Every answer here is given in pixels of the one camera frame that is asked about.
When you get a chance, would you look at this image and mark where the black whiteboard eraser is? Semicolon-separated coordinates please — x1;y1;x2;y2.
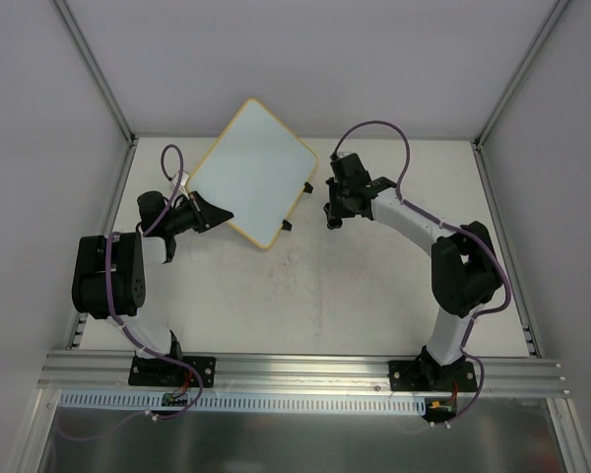
327;218;343;230

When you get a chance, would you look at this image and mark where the yellow framed whiteboard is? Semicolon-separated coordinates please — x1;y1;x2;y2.
185;99;319;249

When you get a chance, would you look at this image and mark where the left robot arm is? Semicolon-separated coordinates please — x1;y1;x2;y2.
72;191;233;384

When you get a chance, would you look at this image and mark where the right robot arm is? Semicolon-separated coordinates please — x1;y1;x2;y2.
324;153;505;391

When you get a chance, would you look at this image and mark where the black right easel foot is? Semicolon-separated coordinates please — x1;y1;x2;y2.
303;181;314;194

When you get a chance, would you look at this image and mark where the black easel foot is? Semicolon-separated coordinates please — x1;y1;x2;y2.
281;220;293;232
303;181;314;194

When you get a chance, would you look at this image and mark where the black left easel foot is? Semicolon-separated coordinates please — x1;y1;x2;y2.
281;220;293;232

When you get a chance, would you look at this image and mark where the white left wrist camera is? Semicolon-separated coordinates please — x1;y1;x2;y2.
169;170;189;193

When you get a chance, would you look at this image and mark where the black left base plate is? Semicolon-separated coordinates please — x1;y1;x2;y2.
128;355;217;388

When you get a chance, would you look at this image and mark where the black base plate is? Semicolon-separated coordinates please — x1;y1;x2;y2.
128;355;217;388
388;359;478;393

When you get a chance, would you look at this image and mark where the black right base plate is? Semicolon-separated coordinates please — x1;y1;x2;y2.
388;359;478;393

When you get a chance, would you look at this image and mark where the aluminium mounting rail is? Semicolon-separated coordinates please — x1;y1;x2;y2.
36;350;571;398

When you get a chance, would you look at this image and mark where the left aluminium frame post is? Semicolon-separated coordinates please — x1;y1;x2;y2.
50;0;135;145

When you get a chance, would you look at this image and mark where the aluminium frame post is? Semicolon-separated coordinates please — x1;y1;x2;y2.
474;0;572;151
50;0;135;145

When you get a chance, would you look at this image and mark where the right aluminium frame post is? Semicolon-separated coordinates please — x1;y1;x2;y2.
474;0;572;151

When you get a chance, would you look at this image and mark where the white slotted cable duct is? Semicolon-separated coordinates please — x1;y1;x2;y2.
58;389;427;417

